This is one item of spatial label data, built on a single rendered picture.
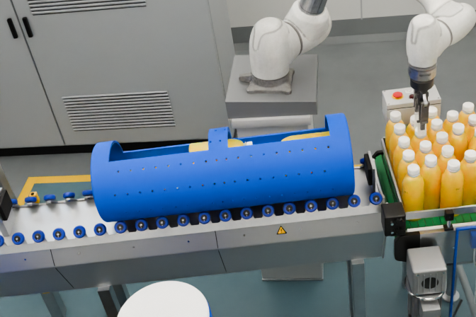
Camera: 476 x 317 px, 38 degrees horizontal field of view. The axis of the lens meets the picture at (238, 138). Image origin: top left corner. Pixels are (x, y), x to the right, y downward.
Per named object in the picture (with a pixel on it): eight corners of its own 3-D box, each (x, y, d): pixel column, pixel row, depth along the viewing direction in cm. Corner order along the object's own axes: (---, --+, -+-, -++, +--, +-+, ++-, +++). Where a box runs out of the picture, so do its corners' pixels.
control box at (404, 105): (382, 111, 270) (382, 90, 264) (433, 105, 269) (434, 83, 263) (387, 127, 262) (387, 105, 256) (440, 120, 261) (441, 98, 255)
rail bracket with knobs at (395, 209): (380, 221, 238) (380, 199, 232) (401, 218, 238) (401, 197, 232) (385, 242, 231) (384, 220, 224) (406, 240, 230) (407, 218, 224)
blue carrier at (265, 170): (117, 189, 265) (98, 127, 249) (345, 163, 259) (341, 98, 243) (105, 239, 241) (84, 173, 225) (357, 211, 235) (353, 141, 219)
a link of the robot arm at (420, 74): (411, 70, 219) (411, 85, 223) (440, 66, 218) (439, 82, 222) (405, 55, 226) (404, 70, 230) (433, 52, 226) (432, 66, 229)
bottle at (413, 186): (411, 202, 242) (411, 163, 231) (427, 212, 237) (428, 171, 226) (397, 214, 239) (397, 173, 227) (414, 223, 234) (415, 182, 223)
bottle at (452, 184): (435, 205, 240) (438, 164, 228) (454, 199, 240) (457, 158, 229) (446, 218, 234) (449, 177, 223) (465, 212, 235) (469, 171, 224)
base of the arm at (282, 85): (242, 69, 293) (241, 58, 290) (295, 70, 290) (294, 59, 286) (236, 93, 279) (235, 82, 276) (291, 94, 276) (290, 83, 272)
